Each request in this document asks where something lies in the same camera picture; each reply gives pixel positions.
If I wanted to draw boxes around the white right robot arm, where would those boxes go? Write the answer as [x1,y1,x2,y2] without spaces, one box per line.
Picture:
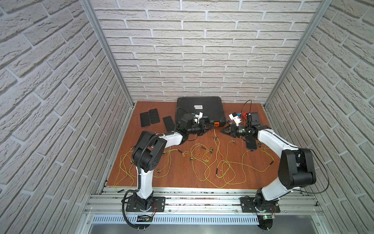
[220,124,317,203]

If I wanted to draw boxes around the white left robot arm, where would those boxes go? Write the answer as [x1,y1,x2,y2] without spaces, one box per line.
[132,123,215,202]

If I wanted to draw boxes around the black plastic tool case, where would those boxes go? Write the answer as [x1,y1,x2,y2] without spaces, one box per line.
[176,96,226,127]

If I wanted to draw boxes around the grey-edged large smartphone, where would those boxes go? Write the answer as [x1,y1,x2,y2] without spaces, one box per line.
[163,116,175,132]

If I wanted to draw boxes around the black smartphone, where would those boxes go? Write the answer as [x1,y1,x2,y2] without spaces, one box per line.
[149,109,160,124]

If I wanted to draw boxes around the purple-edged smartphone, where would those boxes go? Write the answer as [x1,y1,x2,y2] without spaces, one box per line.
[140,112,151,128]

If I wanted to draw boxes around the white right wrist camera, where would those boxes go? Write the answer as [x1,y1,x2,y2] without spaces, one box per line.
[228,112,242,126]

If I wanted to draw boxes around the green earphone cable centre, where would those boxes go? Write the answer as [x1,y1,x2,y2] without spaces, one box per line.
[189,143,215,182]

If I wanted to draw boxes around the green earphone cable right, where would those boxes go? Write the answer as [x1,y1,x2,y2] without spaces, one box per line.
[204,128,277,188]

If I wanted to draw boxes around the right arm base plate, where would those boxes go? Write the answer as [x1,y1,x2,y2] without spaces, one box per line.
[240,196,281,214]

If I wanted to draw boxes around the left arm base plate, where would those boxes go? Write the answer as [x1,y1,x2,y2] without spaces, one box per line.
[126,195,166,212]

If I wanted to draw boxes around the aluminium rail frame front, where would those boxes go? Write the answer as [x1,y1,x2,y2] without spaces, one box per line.
[83,187,323,216]

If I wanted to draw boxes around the aluminium corner post right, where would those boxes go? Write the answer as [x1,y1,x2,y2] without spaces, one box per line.
[264,0,332,109]

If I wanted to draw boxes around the aluminium corner post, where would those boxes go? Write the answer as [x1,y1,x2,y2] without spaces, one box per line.
[81,0,135,108]
[264,0,332,109]

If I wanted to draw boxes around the aluminium corner post left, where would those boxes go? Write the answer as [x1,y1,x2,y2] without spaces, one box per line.
[81,0,135,108]

